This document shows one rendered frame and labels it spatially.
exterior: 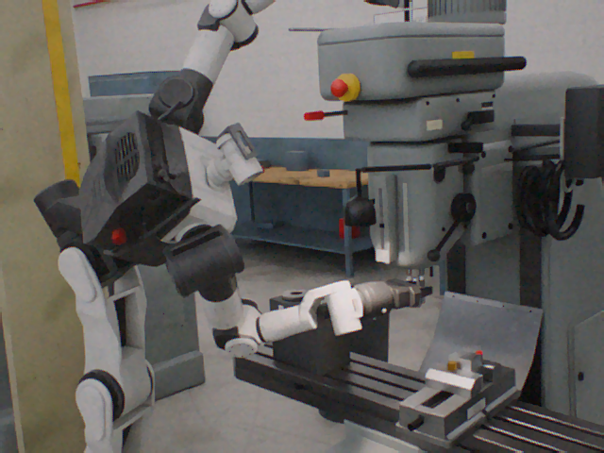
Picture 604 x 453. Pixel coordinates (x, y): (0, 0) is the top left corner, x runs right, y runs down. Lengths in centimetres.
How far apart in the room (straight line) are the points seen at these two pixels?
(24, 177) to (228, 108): 596
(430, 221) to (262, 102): 675
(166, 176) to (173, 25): 810
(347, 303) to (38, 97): 178
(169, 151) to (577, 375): 132
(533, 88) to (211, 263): 103
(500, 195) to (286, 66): 630
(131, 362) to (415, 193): 85
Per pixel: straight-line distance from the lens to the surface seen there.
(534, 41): 640
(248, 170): 165
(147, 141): 163
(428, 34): 167
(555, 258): 214
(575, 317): 227
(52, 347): 325
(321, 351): 209
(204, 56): 188
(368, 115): 175
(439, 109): 172
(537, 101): 214
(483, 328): 223
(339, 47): 168
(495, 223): 196
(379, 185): 174
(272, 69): 829
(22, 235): 311
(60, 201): 192
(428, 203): 175
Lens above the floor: 177
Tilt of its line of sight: 11 degrees down
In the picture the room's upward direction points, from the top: 3 degrees counter-clockwise
